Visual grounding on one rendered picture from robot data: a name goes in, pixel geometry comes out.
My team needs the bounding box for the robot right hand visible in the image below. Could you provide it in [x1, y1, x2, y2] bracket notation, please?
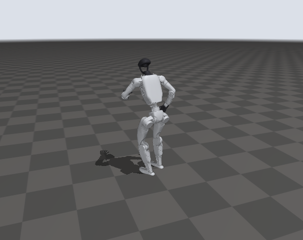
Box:
[159, 104, 169, 113]

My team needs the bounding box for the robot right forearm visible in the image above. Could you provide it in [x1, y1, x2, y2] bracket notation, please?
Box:
[164, 94, 175, 107]

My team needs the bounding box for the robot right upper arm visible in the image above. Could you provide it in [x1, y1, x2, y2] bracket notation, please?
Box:
[158, 75, 176, 96]

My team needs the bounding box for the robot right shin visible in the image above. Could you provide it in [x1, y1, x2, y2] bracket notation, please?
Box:
[153, 137, 163, 166]

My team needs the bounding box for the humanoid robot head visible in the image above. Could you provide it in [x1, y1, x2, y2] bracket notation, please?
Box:
[138, 58, 153, 76]

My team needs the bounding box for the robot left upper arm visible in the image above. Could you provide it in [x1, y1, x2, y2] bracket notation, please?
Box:
[121, 78, 142, 99]

